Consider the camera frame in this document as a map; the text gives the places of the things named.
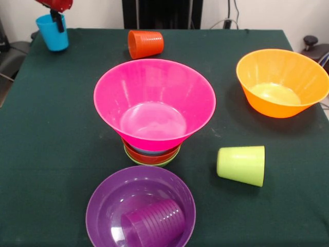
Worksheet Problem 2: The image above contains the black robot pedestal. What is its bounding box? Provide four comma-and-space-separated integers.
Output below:
122, 0, 204, 29

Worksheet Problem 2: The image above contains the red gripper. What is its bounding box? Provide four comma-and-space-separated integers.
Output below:
35, 0, 74, 33

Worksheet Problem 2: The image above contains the purple plastic cup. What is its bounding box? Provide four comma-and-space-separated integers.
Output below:
120, 198, 186, 247

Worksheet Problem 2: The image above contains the green plastic bowl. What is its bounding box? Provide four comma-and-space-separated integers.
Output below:
123, 144, 180, 168

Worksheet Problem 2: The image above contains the purple plastic bowl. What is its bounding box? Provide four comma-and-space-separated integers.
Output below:
85, 165, 197, 247

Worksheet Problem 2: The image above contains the orange plastic bowl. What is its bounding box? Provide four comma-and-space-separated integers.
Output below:
122, 138, 182, 165

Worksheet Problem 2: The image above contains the blue plastic cup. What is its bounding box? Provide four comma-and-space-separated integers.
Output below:
35, 13, 70, 52

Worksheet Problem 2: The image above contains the blue plastic bowl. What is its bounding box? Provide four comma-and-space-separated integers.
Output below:
132, 146, 167, 156

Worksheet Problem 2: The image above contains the black chair armrest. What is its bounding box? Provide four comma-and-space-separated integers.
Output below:
302, 35, 329, 70

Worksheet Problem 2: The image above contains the orange plastic cup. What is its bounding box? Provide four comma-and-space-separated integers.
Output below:
127, 30, 165, 60

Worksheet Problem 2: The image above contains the grey chair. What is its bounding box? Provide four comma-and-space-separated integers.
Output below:
0, 19, 34, 83

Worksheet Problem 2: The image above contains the yellow plastic bowl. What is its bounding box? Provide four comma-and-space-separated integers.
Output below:
236, 48, 329, 119

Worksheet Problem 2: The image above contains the lime green plastic cup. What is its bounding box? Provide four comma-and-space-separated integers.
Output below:
216, 145, 266, 187

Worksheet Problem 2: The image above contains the black hanging cable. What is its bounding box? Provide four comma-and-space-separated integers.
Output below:
233, 0, 241, 29

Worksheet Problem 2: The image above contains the pink plastic bowl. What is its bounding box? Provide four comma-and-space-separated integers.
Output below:
93, 58, 217, 152

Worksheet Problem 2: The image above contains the dark green tablecloth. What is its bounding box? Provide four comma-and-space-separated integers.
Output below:
0, 27, 329, 247

